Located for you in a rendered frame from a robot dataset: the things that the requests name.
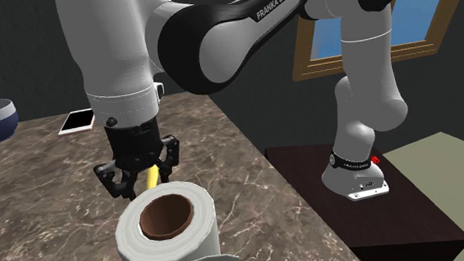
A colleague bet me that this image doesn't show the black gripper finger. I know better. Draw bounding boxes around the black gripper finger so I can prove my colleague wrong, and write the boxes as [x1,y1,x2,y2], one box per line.
[92,160,140,203]
[154,134,183,184]

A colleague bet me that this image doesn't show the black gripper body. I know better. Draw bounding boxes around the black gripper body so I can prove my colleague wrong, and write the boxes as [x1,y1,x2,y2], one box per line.
[104,117,166,174]

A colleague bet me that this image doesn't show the yellow elongated object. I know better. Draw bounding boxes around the yellow elongated object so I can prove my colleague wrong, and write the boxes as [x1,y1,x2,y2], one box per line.
[145,164,161,192]

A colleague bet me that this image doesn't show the white phone with black screen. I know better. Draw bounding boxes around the white phone with black screen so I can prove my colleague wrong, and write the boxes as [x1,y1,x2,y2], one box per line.
[56,108,97,136]

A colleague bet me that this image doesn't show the white paper towel roll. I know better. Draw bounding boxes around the white paper towel roll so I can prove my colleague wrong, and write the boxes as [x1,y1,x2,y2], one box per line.
[113,177,241,261]

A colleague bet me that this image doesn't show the dark robot stand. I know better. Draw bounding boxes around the dark robot stand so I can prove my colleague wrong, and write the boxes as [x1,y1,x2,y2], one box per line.
[264,135,464,261]

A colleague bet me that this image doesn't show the window with wooden frame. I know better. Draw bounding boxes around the window with wooden frame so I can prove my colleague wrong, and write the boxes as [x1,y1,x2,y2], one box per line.
[287,0,464,82]

